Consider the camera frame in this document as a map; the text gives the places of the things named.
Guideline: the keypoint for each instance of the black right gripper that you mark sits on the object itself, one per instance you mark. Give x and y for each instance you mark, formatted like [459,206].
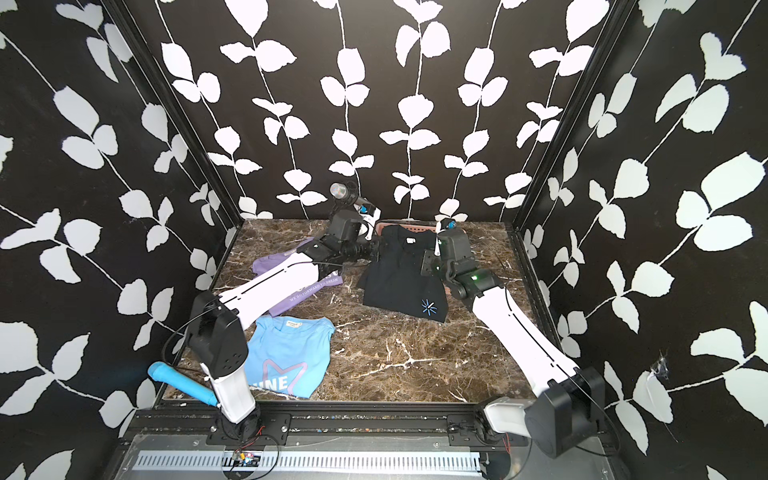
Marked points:
[430,258]

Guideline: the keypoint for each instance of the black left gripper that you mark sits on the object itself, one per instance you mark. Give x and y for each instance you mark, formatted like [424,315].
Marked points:
[375,251]

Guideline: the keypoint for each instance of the black t-shirt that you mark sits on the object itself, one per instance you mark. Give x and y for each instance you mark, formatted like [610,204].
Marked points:
[394,281]

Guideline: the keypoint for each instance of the light blue t-shirt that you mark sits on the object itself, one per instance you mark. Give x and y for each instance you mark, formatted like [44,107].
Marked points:
[289,355]

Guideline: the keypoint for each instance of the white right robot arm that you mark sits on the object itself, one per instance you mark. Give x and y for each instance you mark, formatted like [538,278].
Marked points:
[570,401]

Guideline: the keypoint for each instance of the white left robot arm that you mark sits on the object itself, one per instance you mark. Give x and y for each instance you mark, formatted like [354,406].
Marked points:
[216,330]

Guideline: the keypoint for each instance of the purple folded t-shirt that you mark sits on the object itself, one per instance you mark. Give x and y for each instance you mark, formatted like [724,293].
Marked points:
[293,289]

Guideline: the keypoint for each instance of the pink perforated plastic basket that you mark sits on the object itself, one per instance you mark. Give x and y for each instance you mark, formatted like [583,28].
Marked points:
[416,227]

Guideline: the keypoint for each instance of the small electronics board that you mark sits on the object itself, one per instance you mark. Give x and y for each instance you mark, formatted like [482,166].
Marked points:
[242,460]

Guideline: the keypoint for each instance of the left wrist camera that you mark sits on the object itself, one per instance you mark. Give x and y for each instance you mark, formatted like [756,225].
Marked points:
[370,215]

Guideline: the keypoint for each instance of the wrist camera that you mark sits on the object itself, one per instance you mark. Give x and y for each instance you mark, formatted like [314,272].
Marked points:
[370,215]
[446,224]

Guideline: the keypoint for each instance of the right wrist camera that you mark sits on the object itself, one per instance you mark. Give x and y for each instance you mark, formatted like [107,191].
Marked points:
[446,224]

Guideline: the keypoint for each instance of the blue cylindrical handle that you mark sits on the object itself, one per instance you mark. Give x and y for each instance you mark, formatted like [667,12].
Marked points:
[164,373]

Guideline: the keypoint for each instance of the perforated metal cable tray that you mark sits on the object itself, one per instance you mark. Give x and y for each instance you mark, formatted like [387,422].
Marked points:
[405,463]

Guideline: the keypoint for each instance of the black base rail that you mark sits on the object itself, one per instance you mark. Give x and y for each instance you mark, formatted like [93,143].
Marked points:
[458,423]

